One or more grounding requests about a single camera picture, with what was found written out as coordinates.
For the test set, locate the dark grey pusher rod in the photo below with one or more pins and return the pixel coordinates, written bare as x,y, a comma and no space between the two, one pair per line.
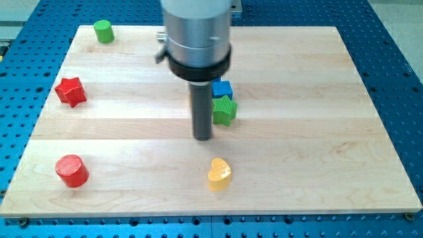
201,110

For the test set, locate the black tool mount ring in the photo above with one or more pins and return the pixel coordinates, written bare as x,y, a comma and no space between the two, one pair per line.
194,74

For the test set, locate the green star block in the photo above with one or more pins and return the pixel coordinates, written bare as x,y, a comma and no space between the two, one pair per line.
224,110

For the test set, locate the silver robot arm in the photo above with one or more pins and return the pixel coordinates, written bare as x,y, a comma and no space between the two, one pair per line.
196,42

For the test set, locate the red star block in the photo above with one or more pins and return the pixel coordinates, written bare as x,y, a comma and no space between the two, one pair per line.
71,91

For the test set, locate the blue cube block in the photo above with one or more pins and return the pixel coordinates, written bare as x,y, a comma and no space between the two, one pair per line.
221,88

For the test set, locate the yellow heart block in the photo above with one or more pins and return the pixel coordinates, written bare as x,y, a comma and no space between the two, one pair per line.
220,175

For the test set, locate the green cylinder block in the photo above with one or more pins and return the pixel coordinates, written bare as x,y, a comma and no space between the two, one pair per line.
103,31

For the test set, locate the wooden board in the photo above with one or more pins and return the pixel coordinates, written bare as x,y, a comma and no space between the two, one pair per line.
306,139

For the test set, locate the red cylinder block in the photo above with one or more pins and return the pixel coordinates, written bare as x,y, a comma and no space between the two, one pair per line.
72,171

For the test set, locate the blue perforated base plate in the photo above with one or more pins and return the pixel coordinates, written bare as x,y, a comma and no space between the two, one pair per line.
34,59

